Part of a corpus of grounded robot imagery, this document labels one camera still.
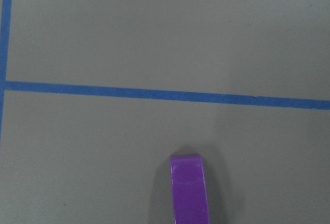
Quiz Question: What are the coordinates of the purple trapezoid block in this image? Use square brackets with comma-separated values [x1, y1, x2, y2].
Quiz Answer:
[170, 154, 210, 224]

